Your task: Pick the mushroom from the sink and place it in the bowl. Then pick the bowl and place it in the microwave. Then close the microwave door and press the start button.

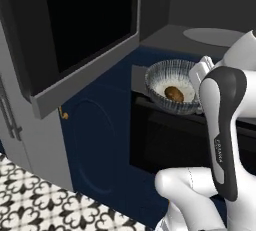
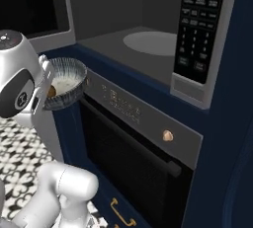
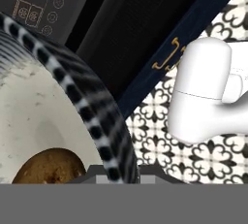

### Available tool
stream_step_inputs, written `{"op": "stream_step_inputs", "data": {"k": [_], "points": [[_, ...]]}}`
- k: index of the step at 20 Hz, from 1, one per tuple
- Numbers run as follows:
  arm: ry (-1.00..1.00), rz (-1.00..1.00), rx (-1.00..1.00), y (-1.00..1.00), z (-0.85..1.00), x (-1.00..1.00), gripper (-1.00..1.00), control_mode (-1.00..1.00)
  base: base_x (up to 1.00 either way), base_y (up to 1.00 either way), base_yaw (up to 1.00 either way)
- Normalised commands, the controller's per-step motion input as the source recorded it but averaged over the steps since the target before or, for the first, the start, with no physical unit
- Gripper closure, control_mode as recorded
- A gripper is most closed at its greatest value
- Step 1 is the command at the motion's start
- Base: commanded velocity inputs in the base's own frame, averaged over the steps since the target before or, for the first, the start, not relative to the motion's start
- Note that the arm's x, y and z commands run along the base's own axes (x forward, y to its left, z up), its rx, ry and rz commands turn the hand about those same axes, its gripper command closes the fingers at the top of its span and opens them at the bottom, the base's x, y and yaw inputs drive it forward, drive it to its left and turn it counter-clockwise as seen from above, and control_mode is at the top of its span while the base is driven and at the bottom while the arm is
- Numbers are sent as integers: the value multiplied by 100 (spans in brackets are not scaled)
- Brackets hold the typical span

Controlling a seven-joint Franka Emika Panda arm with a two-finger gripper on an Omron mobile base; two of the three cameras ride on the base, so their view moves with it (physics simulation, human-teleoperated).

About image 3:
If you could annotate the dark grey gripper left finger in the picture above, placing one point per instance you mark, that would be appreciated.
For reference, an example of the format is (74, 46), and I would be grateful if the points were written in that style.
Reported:
(92, 173)

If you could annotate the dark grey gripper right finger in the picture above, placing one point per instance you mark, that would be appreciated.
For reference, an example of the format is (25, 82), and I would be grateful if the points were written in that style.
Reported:
(151, 172)

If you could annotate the black and white patterned bowl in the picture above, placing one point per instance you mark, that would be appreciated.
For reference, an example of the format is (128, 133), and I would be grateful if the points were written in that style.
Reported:
(35, 111)

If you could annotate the navy cupboard door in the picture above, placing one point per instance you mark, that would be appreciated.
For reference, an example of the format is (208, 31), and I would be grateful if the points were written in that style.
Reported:
(206, 8)

